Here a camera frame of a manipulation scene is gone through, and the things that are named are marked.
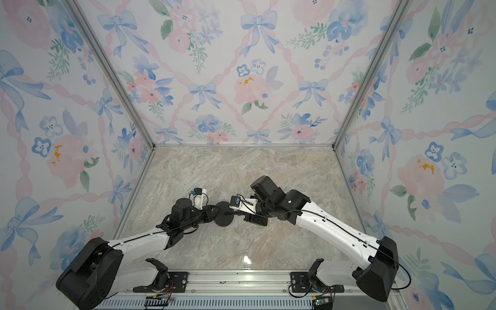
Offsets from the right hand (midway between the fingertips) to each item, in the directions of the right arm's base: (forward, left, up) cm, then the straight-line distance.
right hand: (248, 208), depth 74 cm
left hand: (+5, +11, -9) cm, 15 cm away
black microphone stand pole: (+5, +7, -14) cm, 16 cm away
